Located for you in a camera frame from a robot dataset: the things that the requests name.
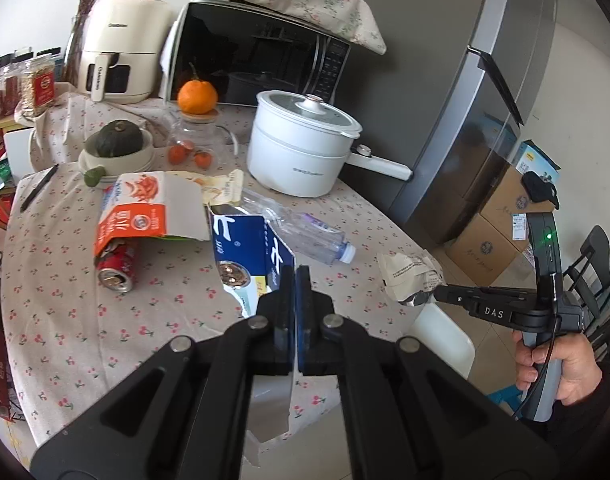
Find cream bowl with green handle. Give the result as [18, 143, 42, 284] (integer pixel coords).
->
[78, 129, 154, 184]

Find white electric cooking pot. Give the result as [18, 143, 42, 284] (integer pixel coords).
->
[247, 90, 412, 198]

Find grey refrigerator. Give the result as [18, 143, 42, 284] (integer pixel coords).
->
[335, 0, 557, 244]

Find small orange mandarin left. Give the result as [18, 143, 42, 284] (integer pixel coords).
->
[167, 144, 188, 165]

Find glass teapot with wooden lid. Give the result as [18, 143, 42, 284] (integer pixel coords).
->
[167, 110, 239, 174]

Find small orange mandarin right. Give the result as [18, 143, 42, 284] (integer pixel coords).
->
[193, 151, 214, 170]

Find white stool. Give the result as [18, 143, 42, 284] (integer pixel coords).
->
[408, 304, 476, 379]

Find vase with dried twigs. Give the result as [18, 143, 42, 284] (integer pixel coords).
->
[63, 0, 96, 87]

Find dark green pumpkin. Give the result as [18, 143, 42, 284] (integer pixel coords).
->
[86, 120, 144, 158]

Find red label spice jar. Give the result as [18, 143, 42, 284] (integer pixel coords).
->
[20, 54, 55, 118]

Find black microwave oven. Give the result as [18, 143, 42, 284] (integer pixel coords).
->
[160, 0, 351, 106]

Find small orange mandarin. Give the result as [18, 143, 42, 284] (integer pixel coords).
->
[167, 144, 188, 165]
[193, 151, 214, 170]

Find large orange mandarin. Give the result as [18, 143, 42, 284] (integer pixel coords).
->
[177, 63, 218, 115]

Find white orange snack carton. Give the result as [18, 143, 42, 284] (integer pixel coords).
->
[94, 171, 211, 255]

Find red soda can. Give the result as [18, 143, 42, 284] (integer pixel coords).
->
[96, 238, 137, 294]

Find stacked cardboard boxes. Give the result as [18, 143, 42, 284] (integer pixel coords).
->
[445, 140, 560, 286]

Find cream air fryer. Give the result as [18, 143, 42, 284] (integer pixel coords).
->
[77, 0, 173, 104]

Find white wrapper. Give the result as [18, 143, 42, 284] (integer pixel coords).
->
[377, 249, 446, 307]

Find blue almond milk carton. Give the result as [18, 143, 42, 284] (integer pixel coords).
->
[209, 206, 295, 467]

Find black pen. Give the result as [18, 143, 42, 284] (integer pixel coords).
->
[20, 164, 60, 212]

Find clear plastic water bottle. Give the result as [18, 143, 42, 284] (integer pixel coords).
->
[238, 188, 356, 266]

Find person's right hand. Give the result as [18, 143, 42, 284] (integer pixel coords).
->
[512, 329, 604, 406]

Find cherry print tablecloth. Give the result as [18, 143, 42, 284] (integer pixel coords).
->
[1, 85, 442, 445]

